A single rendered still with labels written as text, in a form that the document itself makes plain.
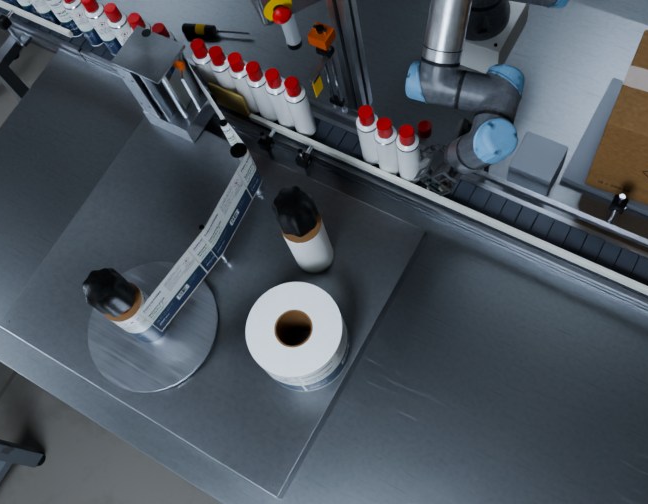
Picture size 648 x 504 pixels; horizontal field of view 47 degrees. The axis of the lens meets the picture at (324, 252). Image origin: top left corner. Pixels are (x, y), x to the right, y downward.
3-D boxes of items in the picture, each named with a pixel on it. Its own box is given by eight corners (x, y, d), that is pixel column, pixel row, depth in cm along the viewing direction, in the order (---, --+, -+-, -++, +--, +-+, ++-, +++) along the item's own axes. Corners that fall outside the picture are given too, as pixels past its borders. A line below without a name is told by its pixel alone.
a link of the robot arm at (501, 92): (470, 54, 144) (455, 105, 142) (529, 65, 141) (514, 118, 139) (470, 74, 151) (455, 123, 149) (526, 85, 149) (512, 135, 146)
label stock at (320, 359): (291, 409, 161) (276, 396, 148) (245, 335, 169) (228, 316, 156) (368, 357, 163) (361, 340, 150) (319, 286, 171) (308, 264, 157)
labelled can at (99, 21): (106, 52, 205) (72, 2, 186) (117, 38, 206) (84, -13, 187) (121, 59, 203) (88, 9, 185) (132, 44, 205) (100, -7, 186)
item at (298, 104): (292, 133, 187) (275, 86, 168) (303, 117, 188) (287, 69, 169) (310, 141, 185) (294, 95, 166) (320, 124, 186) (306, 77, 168)
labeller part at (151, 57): (111, 63, 171) (110, 61, 170) (139, 26, 173) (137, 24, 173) (159, 84, 167) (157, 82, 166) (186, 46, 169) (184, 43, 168)
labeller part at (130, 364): (64, 353, 174) (61, 352, 173) (138, 242, 182) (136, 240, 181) (170, 418, 165) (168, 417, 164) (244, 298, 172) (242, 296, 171)
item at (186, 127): (150, 123, 194) (109, 64, 170) (177, 84, 197) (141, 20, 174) (194, 143, 190) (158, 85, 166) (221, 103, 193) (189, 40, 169)
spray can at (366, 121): (358, 158, 181) (348, 113, 162) (372, 143, 182) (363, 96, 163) (375, 170, 179) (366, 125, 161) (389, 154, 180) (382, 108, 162)
